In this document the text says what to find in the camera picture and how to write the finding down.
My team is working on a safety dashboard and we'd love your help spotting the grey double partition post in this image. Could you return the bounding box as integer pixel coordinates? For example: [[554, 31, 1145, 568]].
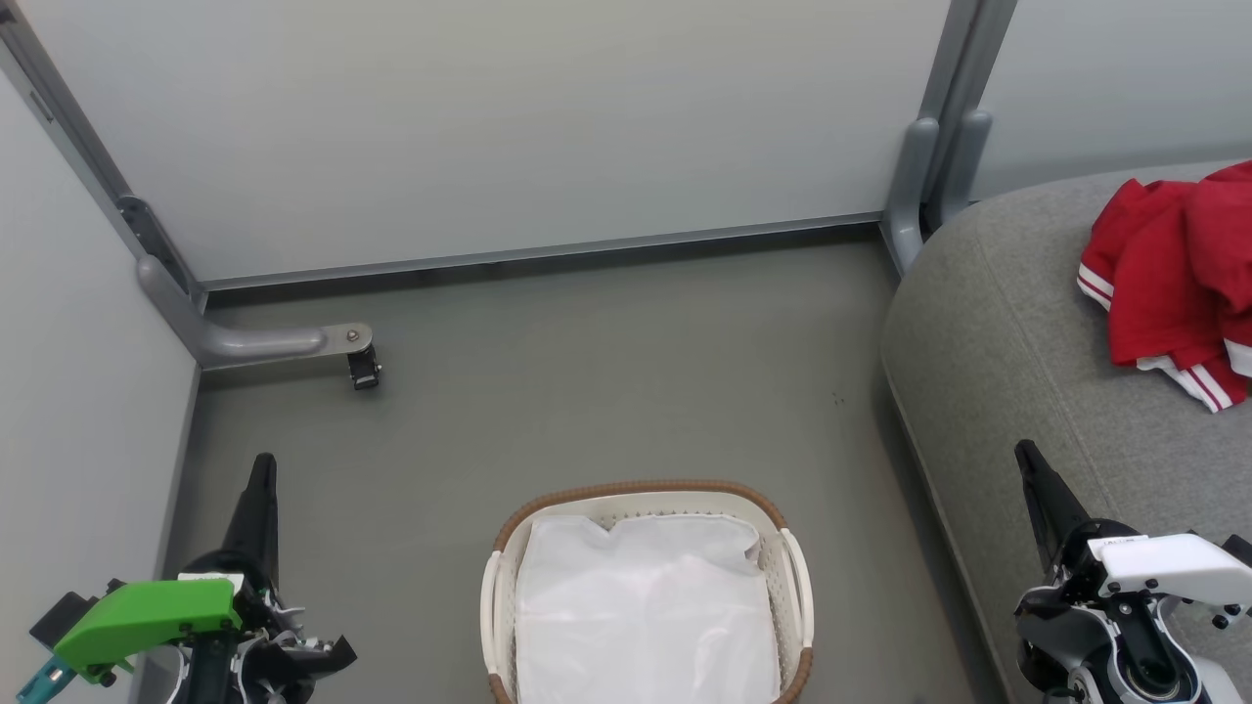
[[878, 0, 1020, 277]]

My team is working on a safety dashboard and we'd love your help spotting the grey partition foot bracket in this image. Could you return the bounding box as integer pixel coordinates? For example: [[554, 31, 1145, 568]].
[[136, 255, 376, 372]]

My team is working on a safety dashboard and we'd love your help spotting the white basket with brown rim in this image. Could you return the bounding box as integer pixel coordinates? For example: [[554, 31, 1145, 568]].
[[478, 478, 816, 704]]

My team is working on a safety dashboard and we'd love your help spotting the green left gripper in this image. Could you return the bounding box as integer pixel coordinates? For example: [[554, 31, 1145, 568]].
[[54, 453, 359, 687]]

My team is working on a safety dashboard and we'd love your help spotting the grey fabric sofa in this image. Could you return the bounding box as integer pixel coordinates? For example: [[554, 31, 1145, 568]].
[[879, 161, 1252, 704]]

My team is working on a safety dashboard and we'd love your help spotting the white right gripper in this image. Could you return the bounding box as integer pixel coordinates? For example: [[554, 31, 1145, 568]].
[[1014, 440, 1252, 632]]

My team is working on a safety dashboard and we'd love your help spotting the white fabric basket liner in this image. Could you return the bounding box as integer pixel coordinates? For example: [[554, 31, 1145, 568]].
[[513, 513, 783, 704]]

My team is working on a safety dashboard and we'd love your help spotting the red garment with white stripes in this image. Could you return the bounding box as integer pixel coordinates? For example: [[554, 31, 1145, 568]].
[[1077, 178, 1252, 414]]

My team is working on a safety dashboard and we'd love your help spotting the grey partition bottom rail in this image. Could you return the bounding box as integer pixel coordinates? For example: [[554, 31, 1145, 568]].
[[200, 212, 887, 292]]

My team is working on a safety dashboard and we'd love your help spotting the black cable with teal plug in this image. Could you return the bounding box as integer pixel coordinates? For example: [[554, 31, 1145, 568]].
[[14, 653, 77, 704]]

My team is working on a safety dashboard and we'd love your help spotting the grey partition corner post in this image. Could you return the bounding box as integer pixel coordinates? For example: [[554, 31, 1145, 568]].
[[0, 0, 208, 316]]

